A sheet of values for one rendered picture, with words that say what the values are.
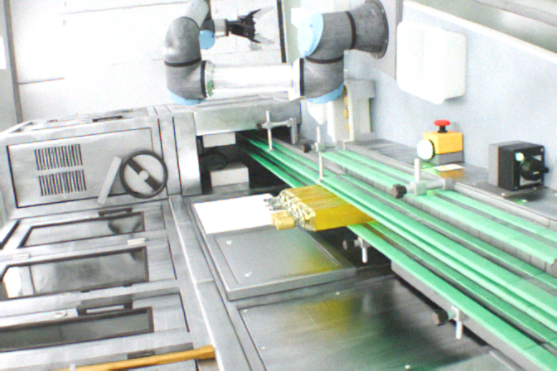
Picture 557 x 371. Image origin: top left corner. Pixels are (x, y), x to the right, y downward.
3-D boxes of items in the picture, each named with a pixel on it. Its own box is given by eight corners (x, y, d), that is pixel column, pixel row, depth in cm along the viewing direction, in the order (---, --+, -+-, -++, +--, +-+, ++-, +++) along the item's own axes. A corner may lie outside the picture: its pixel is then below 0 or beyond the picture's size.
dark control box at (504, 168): (520, 177, 104) (486, 183, 102) (520, 139, 103) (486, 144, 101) (546, 185, 97) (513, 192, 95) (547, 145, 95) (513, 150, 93)
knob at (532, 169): (538, 178, 96) (549, 181, 93) (520, 181, 95) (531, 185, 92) (538, 155, 95) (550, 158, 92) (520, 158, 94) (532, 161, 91)
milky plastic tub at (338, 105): (355, 142, 188) (332, 145, 186) (351, 78, 184) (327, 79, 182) (376, 149, 172) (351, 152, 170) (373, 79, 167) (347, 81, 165)
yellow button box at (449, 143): (448, 156, 131) (423, 161, 129) (448, 127, 129) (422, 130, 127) (464, 161, 124) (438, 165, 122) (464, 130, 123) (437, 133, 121)
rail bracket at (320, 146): (341, 177, 169) (303, 182, 166) (338, 123, 165) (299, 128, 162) (345, 179, 166) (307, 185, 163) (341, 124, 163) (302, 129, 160)
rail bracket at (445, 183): (446, 186, 110) (389, 196, 107) (445, 151, 109) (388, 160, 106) (456, 190, 107) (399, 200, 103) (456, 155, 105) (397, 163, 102)
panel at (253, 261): (272, 199, 225) (191, 210, 217) (271, 191, 224) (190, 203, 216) (356, 277, 139) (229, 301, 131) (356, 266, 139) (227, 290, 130)
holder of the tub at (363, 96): (357, 156, 189) (337, 160, 187) (353, 79, 184) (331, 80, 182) (379, 165, 173) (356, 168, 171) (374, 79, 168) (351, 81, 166)
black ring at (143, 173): (170, 193, 239) (123, 199, 234) (164, 146, 235) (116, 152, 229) (171, 195, 234) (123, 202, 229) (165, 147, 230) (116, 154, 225)
